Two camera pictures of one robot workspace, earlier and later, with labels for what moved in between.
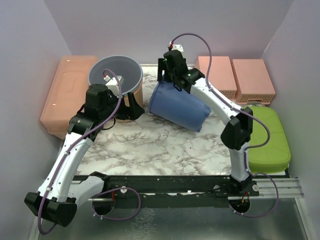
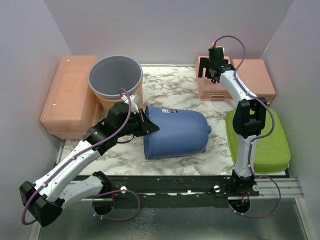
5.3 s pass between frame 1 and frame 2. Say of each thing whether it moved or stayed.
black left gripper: moved
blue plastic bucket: moved
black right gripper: moved
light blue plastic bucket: stayed
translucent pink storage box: stayed
